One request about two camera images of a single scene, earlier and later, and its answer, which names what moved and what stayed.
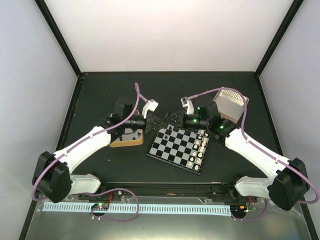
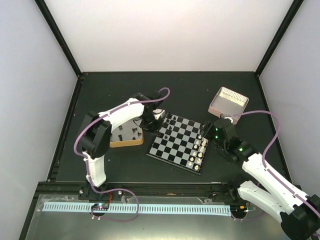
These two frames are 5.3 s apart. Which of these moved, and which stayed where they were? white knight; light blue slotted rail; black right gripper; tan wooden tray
Moved: black right gripper
Stayed: tan wooden tray; white knight; light blue slotted rail
